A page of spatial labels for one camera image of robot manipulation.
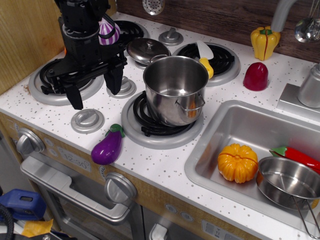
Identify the oven dial knob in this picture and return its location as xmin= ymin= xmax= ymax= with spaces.
xmin=16 ymin=127 xmax=46 ymax=155
xmin=104 ymin=171 xmax=138 ymax=207

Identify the silver oven door handle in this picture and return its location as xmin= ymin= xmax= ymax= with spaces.
xmin=20 ymin=156 xmax=131 ymax=226

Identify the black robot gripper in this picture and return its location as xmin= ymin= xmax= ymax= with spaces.
xmin=41 ymin=16 xmax=127 ymax=110

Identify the purple white striped toy garlic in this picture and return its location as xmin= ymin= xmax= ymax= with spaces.
xmin=98 ymin=17 xmax=121 ymax=46

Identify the red toy chili pepper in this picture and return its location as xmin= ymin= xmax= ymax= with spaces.
xmin=269 ymin=146 xmax=320 ymax=174

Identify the stainless steel pot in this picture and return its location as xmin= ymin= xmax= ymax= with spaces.
xmin=143 ymin=56 xmax=208 ymax=127

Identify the orange toy pumpkin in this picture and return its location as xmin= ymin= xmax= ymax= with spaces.
xmin=217 ymin=143 xmax=258 ymax=184

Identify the small steel pan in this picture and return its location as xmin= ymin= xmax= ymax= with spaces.
xmin=256 ymin=156 xmax=320 ymax=240

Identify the grey toy faucet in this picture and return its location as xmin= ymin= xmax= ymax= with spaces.
xmin=270 ymin=0 xmax=320 ymax=116

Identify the dark red toy pepper half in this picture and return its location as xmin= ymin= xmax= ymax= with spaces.
xmin=243 ymin=62 xmax=269 ymax=91

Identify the back right stove burner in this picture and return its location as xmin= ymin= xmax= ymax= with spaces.
xmin=172 ymin=42 xmax=241 ymax=87

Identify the yellow toy bell pepper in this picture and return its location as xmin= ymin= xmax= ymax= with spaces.
xmin=250 ymin=26 xmax=281 ymax=61

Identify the back left stove burner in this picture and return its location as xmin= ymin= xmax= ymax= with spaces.
xmin=115 ymin=20 xmax=150 ymax=46

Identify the hanging steel spoon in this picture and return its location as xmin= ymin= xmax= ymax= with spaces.
xmin=305 ymin=0 xmax=320 ymax=41

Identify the grey stovetop knob middle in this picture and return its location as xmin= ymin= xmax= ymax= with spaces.
xmin=106 ymin=76 xmax=137 ymax=99

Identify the hanging steel ladle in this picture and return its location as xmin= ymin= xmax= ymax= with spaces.
xmin=294 ymin=15 xmax=317 ymax=43

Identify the blue plastic clamp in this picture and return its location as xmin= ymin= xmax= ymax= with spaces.
xmin=0 ymin=189 xmax=47 ymax=221

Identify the steel pot lid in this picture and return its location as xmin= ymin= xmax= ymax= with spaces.
xmin=126 ymin=38 xmax=171 ymax=66

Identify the grey stovetop knob back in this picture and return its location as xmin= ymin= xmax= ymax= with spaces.
xmin=158 ymin=27 xmax=184 ymax=46

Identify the right oven dial knob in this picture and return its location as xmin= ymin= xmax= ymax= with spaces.
xmin=104 ymin=171 xmax=138 ymax=207

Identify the front right stove burner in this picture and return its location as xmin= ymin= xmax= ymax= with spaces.
xmin=121 ymin=91 xmax=204 ymax=150

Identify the hanging perforated steel skimmer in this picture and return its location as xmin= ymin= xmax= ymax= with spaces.
xmin=142 ymin=0 xmax=165 ymax=16

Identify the yellow handled toy knife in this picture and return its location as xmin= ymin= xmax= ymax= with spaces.
xmin=196 ymin=40 xmax=214 ymax=79

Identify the yellow cloth scrap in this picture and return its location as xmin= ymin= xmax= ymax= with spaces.
xmin=21 ymin=219 xmax=54 ymax=238

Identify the silver sink basin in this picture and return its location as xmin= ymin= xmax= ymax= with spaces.
xmin=184 ymin=100 xmax=320 ymax=236

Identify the grey stovetop knob front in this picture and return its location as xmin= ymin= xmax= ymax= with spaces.
xmin=70 ymin=109 xmax=105 ymax=134

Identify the front left stove burner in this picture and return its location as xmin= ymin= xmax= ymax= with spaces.
xmin=28 ymin=58 xmax=105 ymax=106

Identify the grey stovetop knob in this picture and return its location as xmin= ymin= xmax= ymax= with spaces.
xmin=70 ymin=109 xmax=105 ymax=134
xmin=106 ymin=76 xmax=137 ymax=99
xmin=158 ymin=27 xmax=184 ymax=46

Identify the left oven dial knob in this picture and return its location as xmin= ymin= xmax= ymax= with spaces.
xmin=16 ymin=127 xmax=46 ymax=155

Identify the purple toy eggplant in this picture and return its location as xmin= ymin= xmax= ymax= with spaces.
xmin=91 ymin=123 xmax=125 ymax=165

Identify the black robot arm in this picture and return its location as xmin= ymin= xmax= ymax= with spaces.
xmin=40 ymin=0 xmax=127 ymax=110

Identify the stove burner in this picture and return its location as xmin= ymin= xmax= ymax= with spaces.
xmin=172 ymin=42 xmax=241 ymax=87
xmin=121 ymin=91 xmax=204 ymax=150
xmin=28 ymin=58 xmax=105 ymax=106
xmin=115 ymin=20 xmax=150 ymax=46

